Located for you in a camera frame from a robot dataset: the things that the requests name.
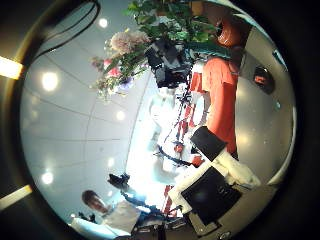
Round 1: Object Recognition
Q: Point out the flower bouquet with teal wrap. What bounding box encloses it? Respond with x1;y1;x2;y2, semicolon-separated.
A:
89;29;232;100

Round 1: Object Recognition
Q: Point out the orange vase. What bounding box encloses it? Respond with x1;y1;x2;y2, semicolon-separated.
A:
214;16;247;48

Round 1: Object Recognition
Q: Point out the green leafy plant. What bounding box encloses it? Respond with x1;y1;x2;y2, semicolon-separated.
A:
123;0;218;43

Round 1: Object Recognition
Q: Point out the black object with orange mark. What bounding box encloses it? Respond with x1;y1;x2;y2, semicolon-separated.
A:
253;64;277;96

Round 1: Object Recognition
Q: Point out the person in white shirt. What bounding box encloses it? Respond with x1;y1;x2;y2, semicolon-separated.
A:
71;189;143;238

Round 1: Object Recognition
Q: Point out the black camera on stand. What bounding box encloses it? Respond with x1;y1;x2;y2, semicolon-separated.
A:
107;172;132;192

